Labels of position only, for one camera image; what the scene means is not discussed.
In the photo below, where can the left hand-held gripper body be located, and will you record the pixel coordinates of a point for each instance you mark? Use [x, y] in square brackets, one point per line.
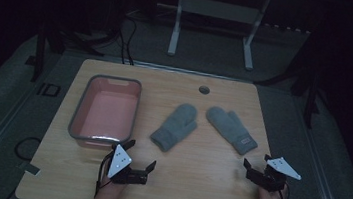
[119, 161]

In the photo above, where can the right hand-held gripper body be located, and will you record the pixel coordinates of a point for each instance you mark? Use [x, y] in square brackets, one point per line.
[273, 177]

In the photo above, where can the person's left hand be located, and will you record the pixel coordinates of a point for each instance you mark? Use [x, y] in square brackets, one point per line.
[110, 189]

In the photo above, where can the pink basin with grey rim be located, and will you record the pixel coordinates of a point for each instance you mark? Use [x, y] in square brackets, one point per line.
[109, 110]

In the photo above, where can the grey mitten with label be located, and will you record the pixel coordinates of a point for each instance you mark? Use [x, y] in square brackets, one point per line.
[230, 127]

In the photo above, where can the plain grey mitten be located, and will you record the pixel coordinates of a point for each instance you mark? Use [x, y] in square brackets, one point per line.
[176, 126]

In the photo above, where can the black tripod stand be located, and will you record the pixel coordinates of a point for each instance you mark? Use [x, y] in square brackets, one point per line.
[57, 40]
[311, 94]

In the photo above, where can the grey tape piece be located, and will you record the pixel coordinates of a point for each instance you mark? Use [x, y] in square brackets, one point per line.
[29, 168]

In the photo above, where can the white metal stand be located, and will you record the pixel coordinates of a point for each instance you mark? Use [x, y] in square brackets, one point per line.
[220, 9]

